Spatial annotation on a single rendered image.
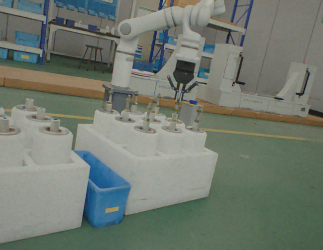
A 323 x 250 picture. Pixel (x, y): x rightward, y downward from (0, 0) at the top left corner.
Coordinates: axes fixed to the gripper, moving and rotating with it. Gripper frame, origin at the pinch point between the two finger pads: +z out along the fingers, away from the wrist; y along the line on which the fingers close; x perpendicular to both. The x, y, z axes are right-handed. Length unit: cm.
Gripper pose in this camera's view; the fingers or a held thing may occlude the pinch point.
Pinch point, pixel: (178, 97)
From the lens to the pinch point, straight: 121.4
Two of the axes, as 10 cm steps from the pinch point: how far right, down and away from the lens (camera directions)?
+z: -2.0, 9.6, 2.1
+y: -9.8, -2.0, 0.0
